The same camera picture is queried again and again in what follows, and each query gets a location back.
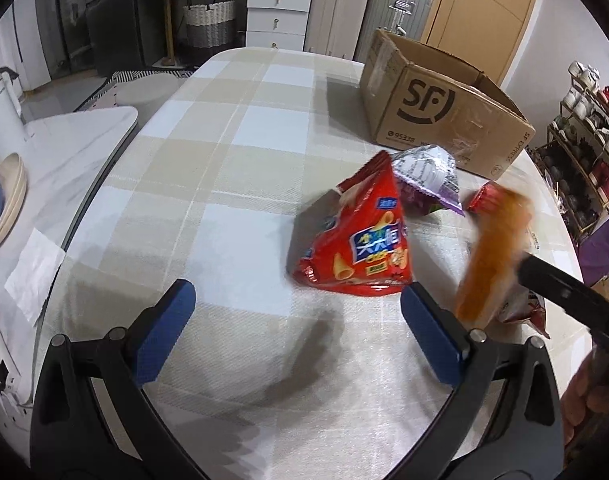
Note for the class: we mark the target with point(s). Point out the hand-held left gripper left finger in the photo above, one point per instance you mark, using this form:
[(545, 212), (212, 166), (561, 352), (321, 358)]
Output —
[(164, 330)]

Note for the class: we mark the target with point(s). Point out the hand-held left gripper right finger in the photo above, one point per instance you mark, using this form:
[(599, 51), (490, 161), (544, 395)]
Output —
[(429, 335)]

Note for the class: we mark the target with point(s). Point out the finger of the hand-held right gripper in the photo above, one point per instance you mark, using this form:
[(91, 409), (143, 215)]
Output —
[(559, 290)]

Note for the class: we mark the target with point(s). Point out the orange cracker packet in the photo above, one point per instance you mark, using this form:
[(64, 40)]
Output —
[(489, 260)]

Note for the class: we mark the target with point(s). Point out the red snack bag blue label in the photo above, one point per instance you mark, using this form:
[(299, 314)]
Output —
[(354, 255)]

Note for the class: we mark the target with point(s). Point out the small red snack packet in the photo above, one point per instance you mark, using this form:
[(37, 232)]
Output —
[(484, 199)]

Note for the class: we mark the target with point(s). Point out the silver purple-edged snack packet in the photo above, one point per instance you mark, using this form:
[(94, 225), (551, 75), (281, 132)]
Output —
[(424, 170)]

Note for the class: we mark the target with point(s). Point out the brown cardboard box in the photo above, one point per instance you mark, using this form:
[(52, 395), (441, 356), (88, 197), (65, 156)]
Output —
[(424, 110)]

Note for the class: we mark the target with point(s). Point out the person's right hand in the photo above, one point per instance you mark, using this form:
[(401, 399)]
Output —
[(602, 395)]

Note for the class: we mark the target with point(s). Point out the purple bag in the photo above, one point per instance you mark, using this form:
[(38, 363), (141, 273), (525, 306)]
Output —
[(602, 250)]

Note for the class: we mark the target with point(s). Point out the metal shoe rack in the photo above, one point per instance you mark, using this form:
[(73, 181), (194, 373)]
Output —
[(584, 160)]

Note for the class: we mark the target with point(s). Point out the white paper tissue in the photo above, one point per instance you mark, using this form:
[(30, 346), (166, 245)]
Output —
[(34, 275)]

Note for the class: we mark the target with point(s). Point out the white marble table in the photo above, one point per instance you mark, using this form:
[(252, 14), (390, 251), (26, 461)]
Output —
[(69, 150)]

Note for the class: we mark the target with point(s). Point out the striped-border rug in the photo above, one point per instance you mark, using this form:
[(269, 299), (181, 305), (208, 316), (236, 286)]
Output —
[(99, 85)]

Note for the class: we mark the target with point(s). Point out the tan wooden door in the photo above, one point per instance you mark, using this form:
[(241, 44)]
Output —
[(484, 10)]

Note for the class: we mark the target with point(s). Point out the woven laundry basket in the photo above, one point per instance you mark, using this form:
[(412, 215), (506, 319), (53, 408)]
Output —
[(209, 25)]

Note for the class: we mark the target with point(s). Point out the dark grey fridge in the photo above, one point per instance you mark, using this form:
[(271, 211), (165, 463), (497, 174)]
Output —
[(109, 25)]

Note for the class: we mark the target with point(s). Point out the silver suitcase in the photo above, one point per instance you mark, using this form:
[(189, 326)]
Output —
[(394, 5)]

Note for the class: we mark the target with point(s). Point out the white drawer desk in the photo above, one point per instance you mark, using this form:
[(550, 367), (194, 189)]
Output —
[(274, 15)]

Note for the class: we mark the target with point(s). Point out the beige suitcase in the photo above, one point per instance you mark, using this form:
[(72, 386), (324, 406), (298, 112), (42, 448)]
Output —
[(334, 5)]

